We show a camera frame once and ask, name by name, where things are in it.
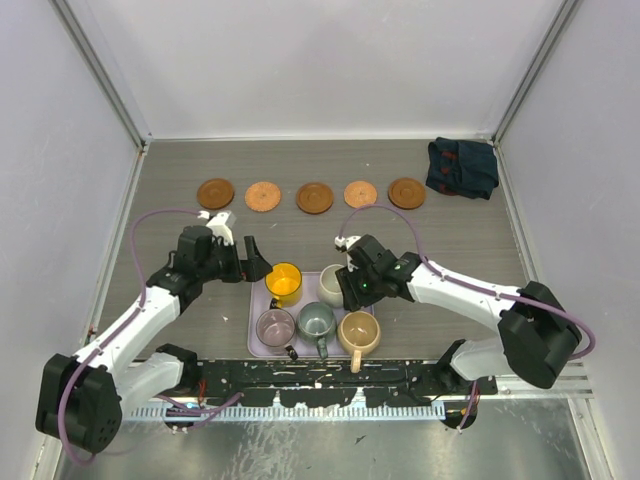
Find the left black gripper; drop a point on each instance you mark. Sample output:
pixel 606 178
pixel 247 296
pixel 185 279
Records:
pixel 251 269

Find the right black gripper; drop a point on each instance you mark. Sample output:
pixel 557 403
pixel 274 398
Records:
pixel 353 298

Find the yellow glass mug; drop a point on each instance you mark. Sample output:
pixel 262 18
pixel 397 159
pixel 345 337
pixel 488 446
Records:
pixel 284 284

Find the white ceramic mug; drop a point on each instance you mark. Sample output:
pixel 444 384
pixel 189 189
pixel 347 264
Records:
pixel 328 289

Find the woven rattan coaster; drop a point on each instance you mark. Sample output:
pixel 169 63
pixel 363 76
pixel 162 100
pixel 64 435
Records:
pixel 263 196
pixel 360 193

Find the wooden coaster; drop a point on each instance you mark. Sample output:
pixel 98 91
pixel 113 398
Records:
pixel 406 193
pixel 314 198
pixel 215 193

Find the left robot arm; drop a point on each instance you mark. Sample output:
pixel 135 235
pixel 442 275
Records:
pixel 84 397

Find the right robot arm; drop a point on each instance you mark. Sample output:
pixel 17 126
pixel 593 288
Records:
pixel 534 337

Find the beige ceramic mug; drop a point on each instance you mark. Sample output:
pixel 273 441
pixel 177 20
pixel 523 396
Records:
pixel 359 334

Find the clear purple glass mug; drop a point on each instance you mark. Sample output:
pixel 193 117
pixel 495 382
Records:
pixel 276 331

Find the grey green ceramic mug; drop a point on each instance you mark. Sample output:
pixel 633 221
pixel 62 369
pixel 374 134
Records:
pixel 316 325

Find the lavender plastic tray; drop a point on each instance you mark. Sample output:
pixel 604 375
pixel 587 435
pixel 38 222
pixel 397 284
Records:
pixel 259 302

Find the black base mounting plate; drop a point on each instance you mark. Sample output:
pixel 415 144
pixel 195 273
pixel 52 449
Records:
pixel 314 384

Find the dark blue folded cloth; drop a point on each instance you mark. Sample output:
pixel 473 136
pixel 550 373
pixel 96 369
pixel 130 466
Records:
pixel 462 168

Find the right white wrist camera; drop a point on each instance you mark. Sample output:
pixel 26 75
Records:
pixel 343 244

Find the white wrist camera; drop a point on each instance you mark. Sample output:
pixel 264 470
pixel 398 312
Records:
pixel 220 224
pixel 343 244

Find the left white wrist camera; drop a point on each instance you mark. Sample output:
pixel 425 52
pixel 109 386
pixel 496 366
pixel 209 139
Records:
pixel 220 224

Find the slotted white cable duct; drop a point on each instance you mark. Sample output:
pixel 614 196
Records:
pixel 356 411

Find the left aluminium frame post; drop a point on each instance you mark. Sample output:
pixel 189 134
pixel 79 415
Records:
pixel 96 66

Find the aluminium frame post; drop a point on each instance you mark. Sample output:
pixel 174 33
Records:
pixel 554 32
pixel 96 66

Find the right aluminium frame post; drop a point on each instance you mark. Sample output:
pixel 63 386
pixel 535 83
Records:
pixel 554 32

